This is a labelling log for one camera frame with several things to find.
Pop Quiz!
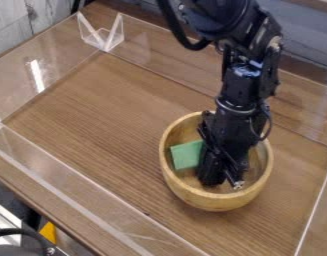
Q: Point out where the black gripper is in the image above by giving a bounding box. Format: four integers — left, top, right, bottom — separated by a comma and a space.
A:
197, 98, 271, 190

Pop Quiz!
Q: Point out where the green rectangular block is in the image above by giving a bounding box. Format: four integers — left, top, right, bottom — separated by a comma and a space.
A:
170, 140, 203, 170

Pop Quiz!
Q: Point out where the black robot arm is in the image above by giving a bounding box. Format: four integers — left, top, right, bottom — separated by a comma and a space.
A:
156, 0, 283, 189

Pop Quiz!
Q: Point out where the brown wooden bowl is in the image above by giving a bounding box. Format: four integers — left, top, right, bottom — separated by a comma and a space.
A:
159, 112, 274, 212

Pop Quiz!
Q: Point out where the yellow label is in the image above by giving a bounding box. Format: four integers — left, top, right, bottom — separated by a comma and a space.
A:
40, 222, 58, 244

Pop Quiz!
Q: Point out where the clear acrylic tray wall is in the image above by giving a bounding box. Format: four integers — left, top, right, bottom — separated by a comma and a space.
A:
0, 7, 327, 256

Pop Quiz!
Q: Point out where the clear acrylic corner bracket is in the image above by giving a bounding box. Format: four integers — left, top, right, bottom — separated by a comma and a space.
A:
76, 12, 124, 52

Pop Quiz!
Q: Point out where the black cable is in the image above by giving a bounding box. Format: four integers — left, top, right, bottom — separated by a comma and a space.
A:
0, 227, 56, 256

